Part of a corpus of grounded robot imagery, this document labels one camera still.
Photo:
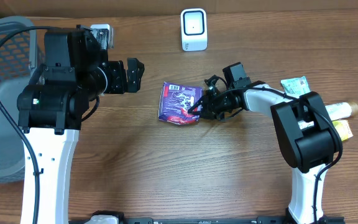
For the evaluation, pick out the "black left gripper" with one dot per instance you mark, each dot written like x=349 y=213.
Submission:
x=117 y=76

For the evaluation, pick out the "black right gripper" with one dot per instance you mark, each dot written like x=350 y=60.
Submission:
x=211 y=111

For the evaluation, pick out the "purple pad package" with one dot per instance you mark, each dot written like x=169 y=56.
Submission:
x=176 y=100

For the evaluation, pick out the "teal wipes packet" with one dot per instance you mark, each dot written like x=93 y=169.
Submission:
x=296 y=86

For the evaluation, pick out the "white tube gold cap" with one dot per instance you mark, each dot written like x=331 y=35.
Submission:
x=342 y=110

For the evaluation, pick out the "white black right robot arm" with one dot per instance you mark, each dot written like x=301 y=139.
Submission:
x=307 y=138

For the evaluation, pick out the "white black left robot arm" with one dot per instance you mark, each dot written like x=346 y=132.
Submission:
x=76 y=72

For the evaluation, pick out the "white barcode scanner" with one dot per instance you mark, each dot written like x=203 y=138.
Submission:
x=194 y=29

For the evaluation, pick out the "grey plastic mesh basket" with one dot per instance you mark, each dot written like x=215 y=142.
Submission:
x=19 y=57

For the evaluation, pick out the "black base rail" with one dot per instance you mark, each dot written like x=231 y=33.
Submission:
x=104 y=216

